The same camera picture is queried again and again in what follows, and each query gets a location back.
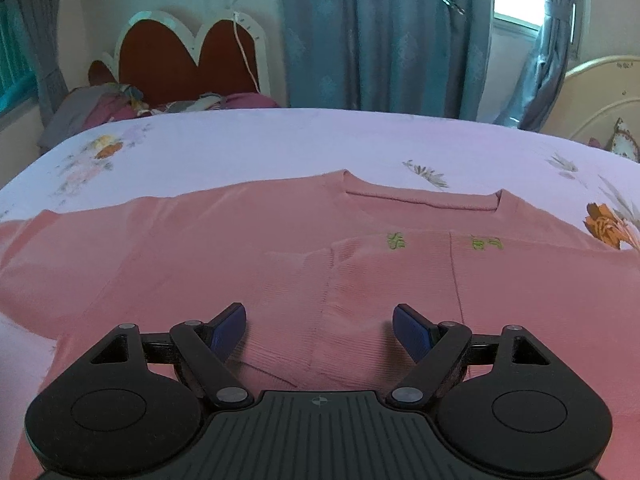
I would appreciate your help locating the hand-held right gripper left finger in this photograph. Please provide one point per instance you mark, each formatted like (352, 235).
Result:
(229, 332)

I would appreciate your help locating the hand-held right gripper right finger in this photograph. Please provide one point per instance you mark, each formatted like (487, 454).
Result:
(411, 332)

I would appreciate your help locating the pink knit sweater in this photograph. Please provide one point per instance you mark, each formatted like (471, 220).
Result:
(250, 240)

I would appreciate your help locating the pile of clothes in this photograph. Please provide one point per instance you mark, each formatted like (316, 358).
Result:
(100, 105)

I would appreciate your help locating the floral bed sheet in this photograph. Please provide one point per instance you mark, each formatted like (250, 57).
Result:
(300, 140)

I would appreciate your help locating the heart-shaped red headboard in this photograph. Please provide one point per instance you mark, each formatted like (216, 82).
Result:
(165, 60)

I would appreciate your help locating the patterned pillow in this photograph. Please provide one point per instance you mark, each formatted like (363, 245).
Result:
(625, 140)

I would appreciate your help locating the cream bed headboard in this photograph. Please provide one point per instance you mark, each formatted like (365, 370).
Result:
(600, 100)

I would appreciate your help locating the wide blue curtain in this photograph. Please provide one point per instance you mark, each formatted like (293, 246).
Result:
(375, 35)

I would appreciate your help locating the tied blue curtain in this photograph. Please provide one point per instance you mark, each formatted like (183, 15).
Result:
(550, 60)

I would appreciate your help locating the metal curtain pin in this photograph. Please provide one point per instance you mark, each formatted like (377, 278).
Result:
(454, 6)

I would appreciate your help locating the narrow grey-blue curtain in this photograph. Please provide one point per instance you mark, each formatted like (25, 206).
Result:
(45, 35)

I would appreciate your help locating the teal window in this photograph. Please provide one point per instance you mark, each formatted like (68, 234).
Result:
(15, 55)

